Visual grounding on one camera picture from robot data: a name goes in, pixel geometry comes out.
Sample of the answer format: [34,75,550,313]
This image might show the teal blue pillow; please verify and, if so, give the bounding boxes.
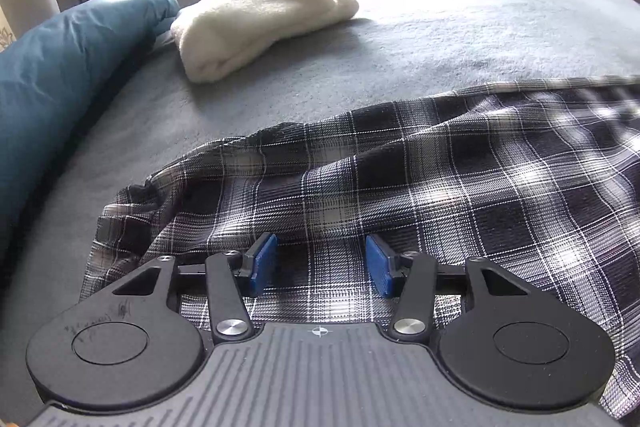
[1,0,180,260]

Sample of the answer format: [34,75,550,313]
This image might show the grey bed blanket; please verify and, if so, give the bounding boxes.
[1,0,639,424]

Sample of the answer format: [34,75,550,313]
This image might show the black white plaid pants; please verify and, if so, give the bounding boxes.
[81,76,639,418]

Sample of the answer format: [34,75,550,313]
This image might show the folded white fleece garment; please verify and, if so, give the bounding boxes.
[170,0,359,83]

